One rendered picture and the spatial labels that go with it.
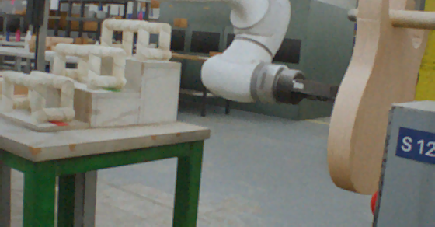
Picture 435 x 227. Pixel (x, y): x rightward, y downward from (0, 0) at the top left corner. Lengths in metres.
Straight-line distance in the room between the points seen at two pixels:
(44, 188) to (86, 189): 0.70
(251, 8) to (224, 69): 0.15
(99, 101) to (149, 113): 0.18
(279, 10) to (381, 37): 0.37
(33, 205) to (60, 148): 0.13
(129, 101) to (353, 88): 0.69
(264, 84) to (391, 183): 0.55
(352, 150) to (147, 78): 0.71
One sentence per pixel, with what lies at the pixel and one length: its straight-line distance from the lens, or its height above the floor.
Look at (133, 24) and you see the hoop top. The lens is 1.52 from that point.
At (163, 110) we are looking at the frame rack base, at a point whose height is 0.97.
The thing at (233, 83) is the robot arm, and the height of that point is 1.08.
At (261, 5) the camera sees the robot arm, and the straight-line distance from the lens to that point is 1.24.
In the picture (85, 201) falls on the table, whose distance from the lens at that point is 1.87.
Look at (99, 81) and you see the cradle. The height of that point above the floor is 1.05.
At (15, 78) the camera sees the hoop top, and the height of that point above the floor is 1.04.
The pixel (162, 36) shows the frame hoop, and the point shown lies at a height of 1.17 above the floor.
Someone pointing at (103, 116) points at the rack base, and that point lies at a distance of 1.39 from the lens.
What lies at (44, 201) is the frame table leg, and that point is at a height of 0.81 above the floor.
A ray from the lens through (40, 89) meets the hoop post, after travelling 1.32.
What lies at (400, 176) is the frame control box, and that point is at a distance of 0.67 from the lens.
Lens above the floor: 1.17
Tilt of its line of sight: 7 degrees down
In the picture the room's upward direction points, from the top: 5 degrees clockwise
